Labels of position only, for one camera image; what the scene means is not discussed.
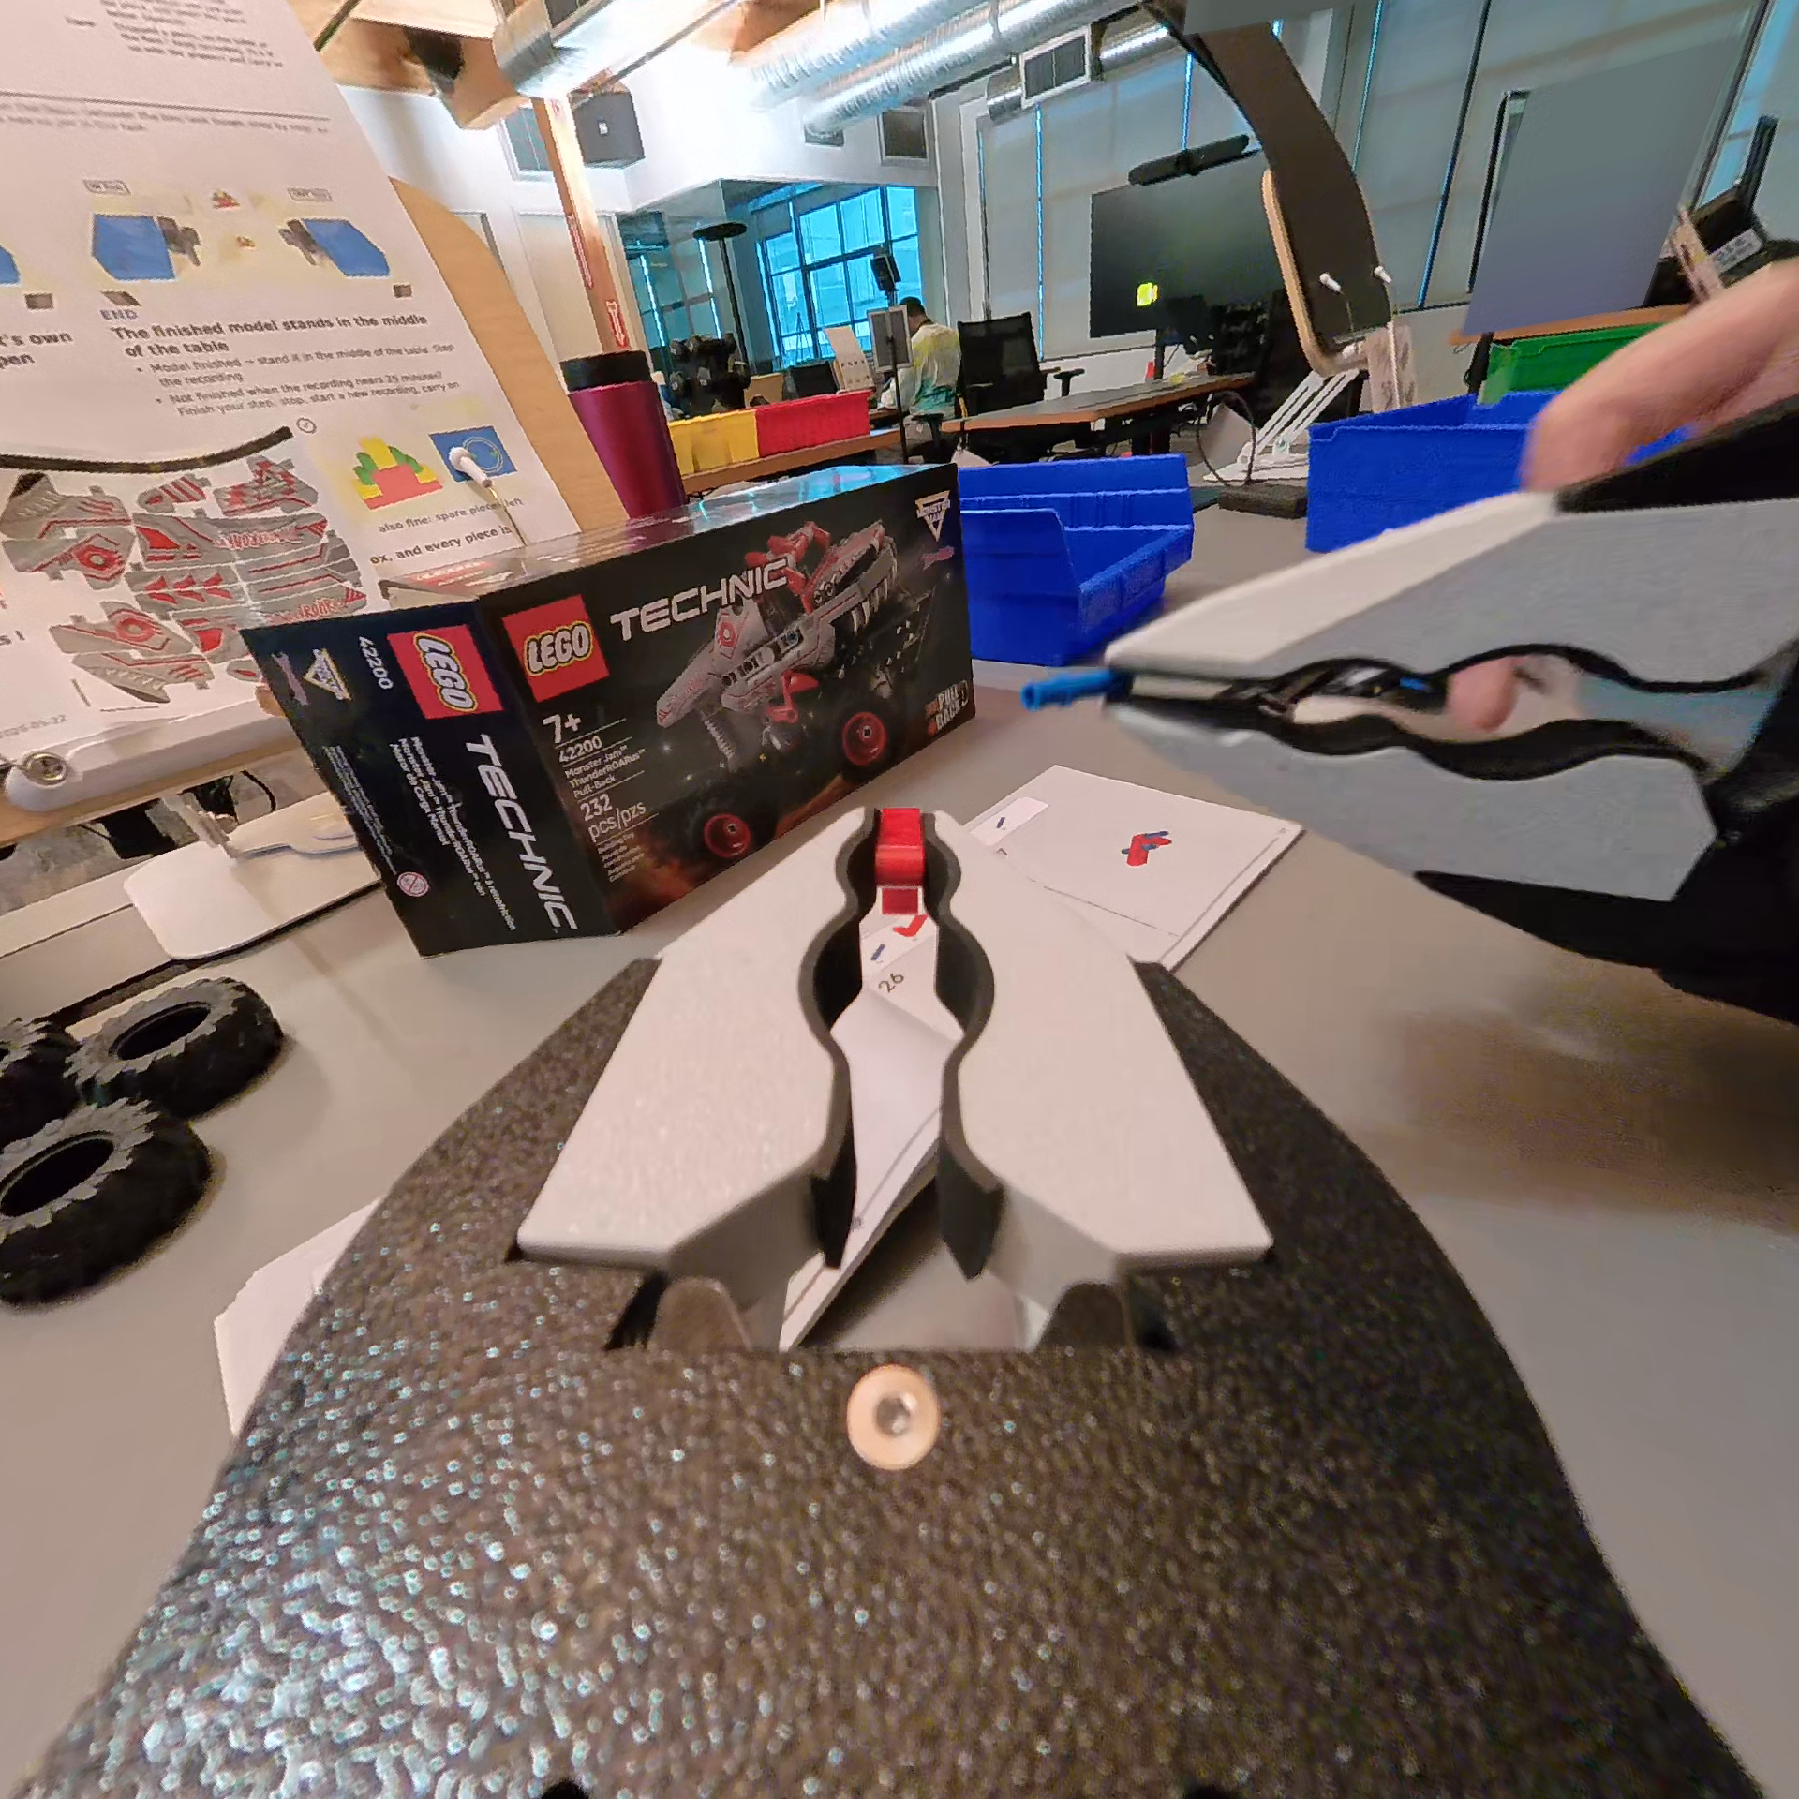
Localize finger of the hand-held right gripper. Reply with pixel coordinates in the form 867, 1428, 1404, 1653
1109, 663, 1799, 903
1103, 475, 1799, 691

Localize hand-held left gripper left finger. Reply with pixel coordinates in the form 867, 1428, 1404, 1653
516, 807, 879, 1350

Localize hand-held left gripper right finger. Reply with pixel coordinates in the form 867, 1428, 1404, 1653
918, 807, 1275, 1350

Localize red angled toy beam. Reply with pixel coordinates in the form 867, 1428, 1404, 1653
871, 805, 932, 914

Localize wooden office desk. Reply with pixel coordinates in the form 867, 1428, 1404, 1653
954, 372, 1255, 457

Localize grey desk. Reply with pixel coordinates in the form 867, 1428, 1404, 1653
0, 483, 1799, 1799

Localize task instruction board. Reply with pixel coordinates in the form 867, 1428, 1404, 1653
0, 173, 629, 847

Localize person's right hand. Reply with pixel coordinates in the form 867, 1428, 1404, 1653
1447, 263, 1799, 734

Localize blue plastic bin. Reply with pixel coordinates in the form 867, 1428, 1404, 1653
954, 451, 1198, 665
1303, 389, 1687, 556

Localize white instruction booklet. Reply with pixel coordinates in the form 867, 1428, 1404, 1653
213, 764, 1301, 1392

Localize green plastic bin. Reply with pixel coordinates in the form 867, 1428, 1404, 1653
1479, 326, 1679, 405

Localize black toy truck set box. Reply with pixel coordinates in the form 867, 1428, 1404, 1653
241, 467, 974, 960

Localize grey panel board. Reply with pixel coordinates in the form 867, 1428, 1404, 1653
1461, 0, 1774, 338

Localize black device with white tag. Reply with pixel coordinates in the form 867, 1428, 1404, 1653
1671, 118, 1799, 302

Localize black office chair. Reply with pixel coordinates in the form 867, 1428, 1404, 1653
954, 310, 1087, 423

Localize black video bar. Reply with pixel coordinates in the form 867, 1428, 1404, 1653
1126, 134, 1251, 187

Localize black plywood-edged board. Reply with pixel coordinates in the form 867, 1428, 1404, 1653
1144, 0, 1396, 378

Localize white board stand base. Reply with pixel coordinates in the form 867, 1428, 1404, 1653
122, 807, 383, 964

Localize black toy tyre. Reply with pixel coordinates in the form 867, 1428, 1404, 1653
0, 1103, 211, 1301
0, 1017, 78, 1140
76, 976, 282, 1119

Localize red plastic bin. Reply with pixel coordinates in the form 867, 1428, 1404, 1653
750, 387, 875, 459

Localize clear plastic sheet clip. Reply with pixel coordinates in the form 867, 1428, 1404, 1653
447, 431, 530, 546
0, 695, 270, 815

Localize maroon tumbler black lid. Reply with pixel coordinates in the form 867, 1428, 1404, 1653
558, 350, 687, 524

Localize grey red sticker sheet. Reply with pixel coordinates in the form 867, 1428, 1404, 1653
0, 427, 346, 720

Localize black floor lamp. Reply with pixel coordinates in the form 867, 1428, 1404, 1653
691, 217, 750, 370

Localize white printed instruction sheet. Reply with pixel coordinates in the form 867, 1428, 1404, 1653
0, 0, 580, 746

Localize large black wall screen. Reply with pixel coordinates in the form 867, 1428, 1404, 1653
1089, 152, 1273, 342

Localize silver ventilation duct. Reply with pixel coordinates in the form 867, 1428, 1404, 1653
490, 0, 986, 106

